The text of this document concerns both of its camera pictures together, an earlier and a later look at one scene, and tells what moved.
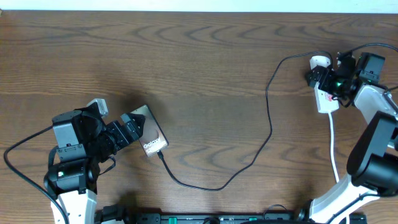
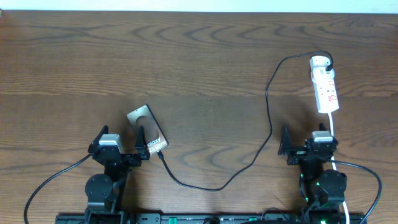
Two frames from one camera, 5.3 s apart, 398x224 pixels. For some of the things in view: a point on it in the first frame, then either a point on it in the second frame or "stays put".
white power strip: x=324 y=105 stays put
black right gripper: x=328 y=74 → x=297 y=154
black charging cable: x=262 y=149 stays put
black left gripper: x=114 y=129 → x=141 y=155
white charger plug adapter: x=320 y=60 stays put
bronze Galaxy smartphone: x=152 y=139 stays put
